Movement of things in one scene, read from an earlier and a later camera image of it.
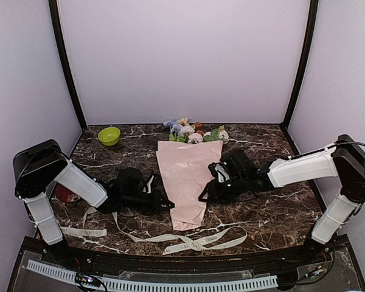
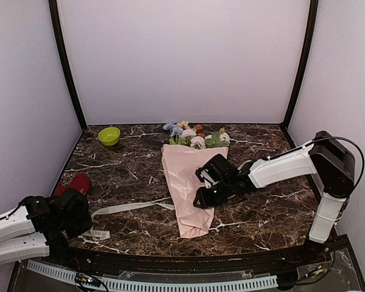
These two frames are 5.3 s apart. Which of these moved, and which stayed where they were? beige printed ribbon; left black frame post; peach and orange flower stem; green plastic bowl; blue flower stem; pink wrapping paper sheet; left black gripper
Moved: peach and orange flower stem; left black gripper; pink wrapping paper sheet; blue flower stem; beige printed ribbon
Stayed: left black frame post; green plastic bowl
